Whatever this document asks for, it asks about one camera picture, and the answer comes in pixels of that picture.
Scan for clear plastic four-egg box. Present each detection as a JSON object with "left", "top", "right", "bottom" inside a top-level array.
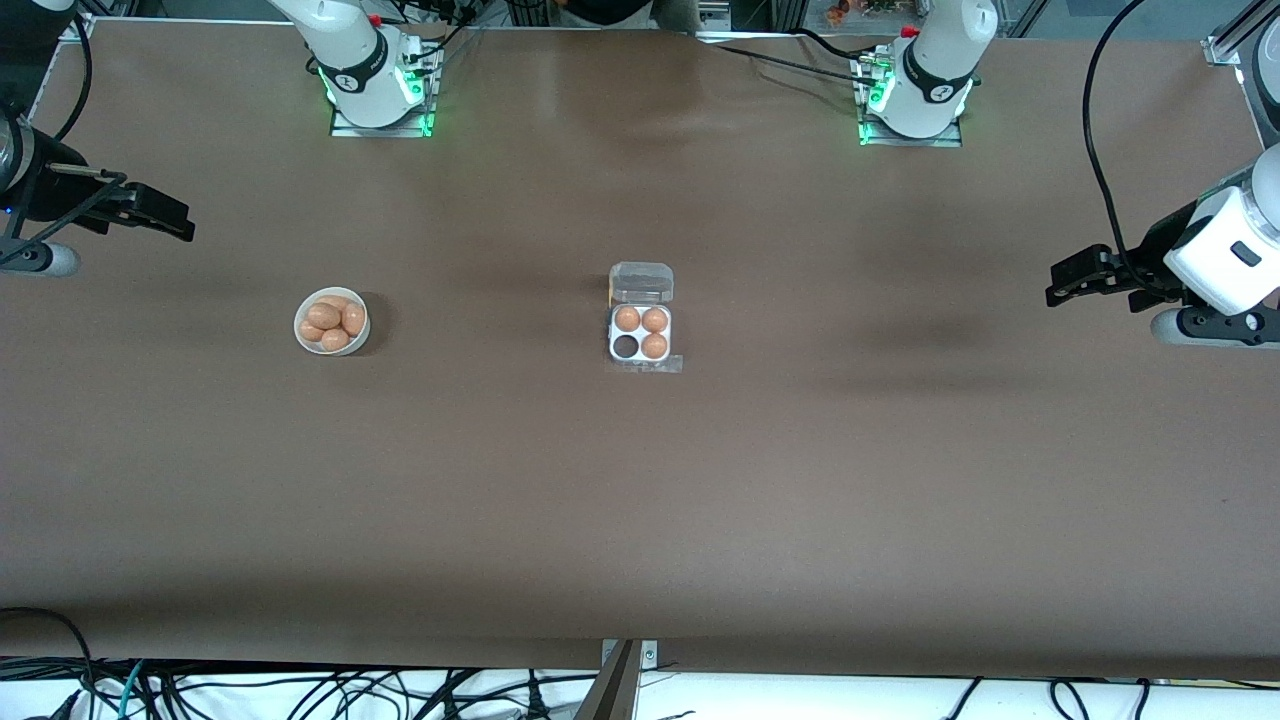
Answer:
[{"left": 607, "top": 261, "right": 677, "bottom": 369}]

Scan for white round bowl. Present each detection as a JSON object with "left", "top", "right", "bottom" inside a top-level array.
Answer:
[{"left": 293, "top": 287, "right": 372, "bottom": 357}]

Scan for orange items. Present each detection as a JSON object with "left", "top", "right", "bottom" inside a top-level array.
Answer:
[{"left": 822, "top": 0, "right": 906, "bottom": 26}]

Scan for dark metal pole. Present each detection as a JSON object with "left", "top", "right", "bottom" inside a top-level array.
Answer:
[{"left": 575, "top": 640, "right": 641, "bottom": 720}]

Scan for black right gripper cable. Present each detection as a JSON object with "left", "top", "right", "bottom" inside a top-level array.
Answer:
[{"left": 50, "top": 12, "right": 94, "bottom": 143}]

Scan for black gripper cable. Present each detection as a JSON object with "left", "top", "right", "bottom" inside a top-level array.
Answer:
[
  {"left": 1083, "top": 0, "right": 1161, "bottom": 291},
  {"left": 50, "top": 12, "right": 94, "bottom": 143}
]

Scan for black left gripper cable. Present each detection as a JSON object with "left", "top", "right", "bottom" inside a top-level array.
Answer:
[{"left": 1083, "top": 0, "right": 1161, "bottom": 291}]

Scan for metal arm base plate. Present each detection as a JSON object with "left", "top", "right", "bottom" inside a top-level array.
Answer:
[
  {"left": 858, "top": 55, "right": 966, "bottom": 148},
  {"left": 330, "top": 45, "right": 441, "bottom": 138}
]

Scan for teal cable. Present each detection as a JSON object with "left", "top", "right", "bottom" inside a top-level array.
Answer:
[{"left": 115, "top": 660, "right": 147, "bottom": 720}]

